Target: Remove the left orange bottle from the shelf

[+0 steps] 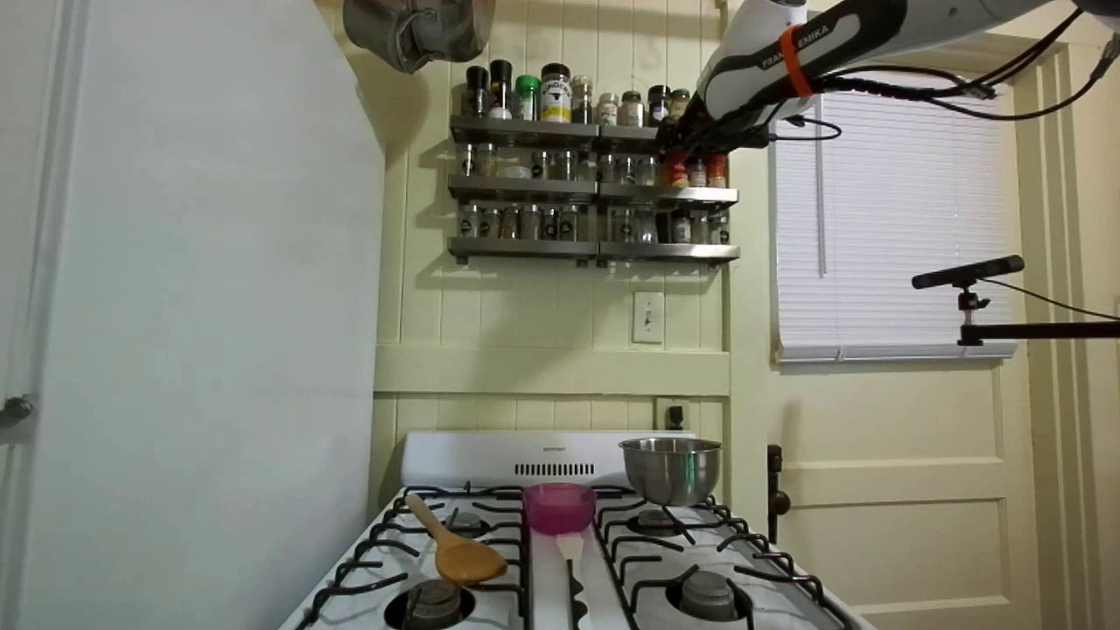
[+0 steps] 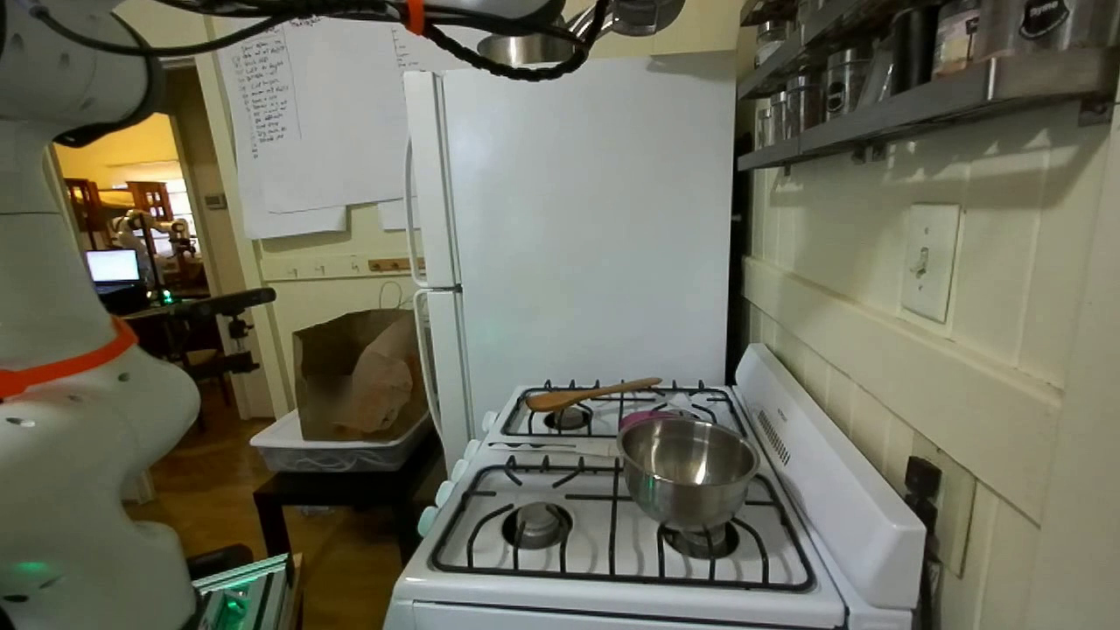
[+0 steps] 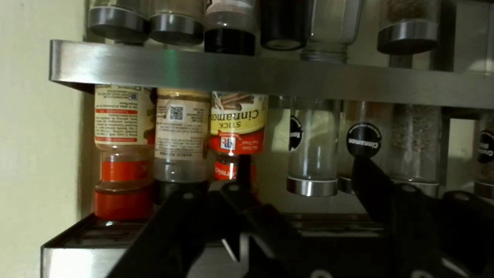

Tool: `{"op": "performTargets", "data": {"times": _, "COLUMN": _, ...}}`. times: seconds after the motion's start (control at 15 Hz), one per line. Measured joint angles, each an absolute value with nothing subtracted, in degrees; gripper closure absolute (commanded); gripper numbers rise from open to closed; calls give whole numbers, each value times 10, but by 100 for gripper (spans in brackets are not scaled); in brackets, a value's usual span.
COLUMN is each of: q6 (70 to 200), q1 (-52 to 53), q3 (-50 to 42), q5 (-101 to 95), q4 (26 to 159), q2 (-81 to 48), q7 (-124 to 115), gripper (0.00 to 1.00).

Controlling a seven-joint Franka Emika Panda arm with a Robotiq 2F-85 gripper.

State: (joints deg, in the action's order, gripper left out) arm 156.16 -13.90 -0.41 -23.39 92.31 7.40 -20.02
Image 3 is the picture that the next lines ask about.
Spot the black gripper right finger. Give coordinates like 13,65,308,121
348,153,494,278

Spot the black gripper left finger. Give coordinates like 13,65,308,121
106,153,321,278

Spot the cinnamon bottle orange cap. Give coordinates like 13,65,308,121
208,92,270,183

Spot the white label dark cap bottle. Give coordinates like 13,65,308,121
152,87,213,206

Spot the red spice bottle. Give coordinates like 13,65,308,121
92,84,157,223

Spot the grey contents glass spice jar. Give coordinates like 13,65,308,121
390,106,447,200

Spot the black round label spice jar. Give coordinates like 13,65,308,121
338,101,385,195
472,110,494,200

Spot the clear glass spice jar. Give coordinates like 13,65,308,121
284,99,344,200

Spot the black cap spice jar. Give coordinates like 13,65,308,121
203,0,259,58

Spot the dark glass spice jar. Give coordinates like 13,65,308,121
259,0,313,53

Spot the lidless clear glass jar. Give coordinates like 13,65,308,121
299,0,367,65

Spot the steel wall spice rack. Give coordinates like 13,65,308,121
38,0,494,278

